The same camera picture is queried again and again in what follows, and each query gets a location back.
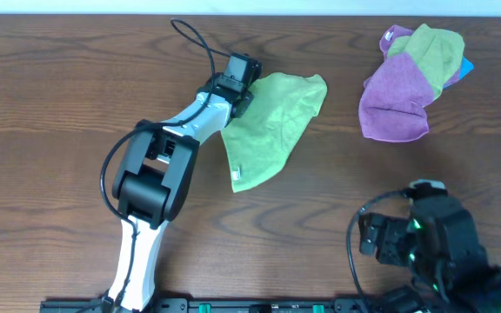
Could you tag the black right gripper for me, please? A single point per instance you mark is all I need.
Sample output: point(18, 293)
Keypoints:
point(392, 228)

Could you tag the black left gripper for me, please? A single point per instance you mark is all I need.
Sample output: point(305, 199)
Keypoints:
point(245, 103)

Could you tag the light green microfiber cloth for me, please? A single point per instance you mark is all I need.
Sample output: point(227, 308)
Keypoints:
point(259, 143)

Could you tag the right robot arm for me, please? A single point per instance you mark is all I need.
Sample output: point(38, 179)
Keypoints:
point(438, 242)

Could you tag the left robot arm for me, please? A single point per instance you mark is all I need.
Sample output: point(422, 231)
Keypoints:
point(153, 180)

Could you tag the purple microfiber cloth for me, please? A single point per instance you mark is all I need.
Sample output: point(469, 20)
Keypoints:
point(392, 107)

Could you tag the blue microfiber cloth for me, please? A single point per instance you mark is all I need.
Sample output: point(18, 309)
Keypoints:
point(465, 68)

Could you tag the olive green microfiber cloth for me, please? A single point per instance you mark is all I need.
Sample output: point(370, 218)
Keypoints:
point(438, 53)

